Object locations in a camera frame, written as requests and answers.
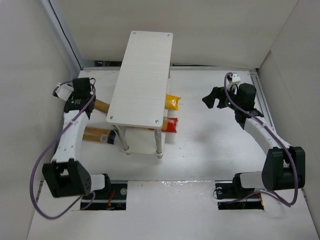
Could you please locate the brown spaghetti box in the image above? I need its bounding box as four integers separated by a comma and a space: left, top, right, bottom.
94, 99, 110, 115

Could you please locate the blue-ended spaghetti box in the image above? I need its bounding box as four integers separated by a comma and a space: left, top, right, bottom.
82, 127, 116, 145

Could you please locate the yellow spaghetti bag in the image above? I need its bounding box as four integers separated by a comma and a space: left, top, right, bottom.
164, 94, 181, 111

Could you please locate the red spaghetti bag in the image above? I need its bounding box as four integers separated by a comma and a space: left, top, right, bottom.
161, 116, 179, 133

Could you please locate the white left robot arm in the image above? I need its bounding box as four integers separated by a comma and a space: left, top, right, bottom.
42, 77, 112, 198

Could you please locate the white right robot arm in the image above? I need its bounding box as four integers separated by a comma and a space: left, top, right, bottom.
202, 83, 306, 191

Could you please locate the white two-tier shelf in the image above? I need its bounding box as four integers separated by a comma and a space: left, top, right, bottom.
106, 30, 174, 159

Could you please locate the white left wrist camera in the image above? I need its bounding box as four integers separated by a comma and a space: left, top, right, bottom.
52, 83, 74, 101

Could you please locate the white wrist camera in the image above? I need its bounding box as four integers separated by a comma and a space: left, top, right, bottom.
52, 83, 74, 101
227, 73, 241, 90

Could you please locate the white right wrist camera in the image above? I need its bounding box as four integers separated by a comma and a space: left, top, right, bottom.
227, 73, 241, 90

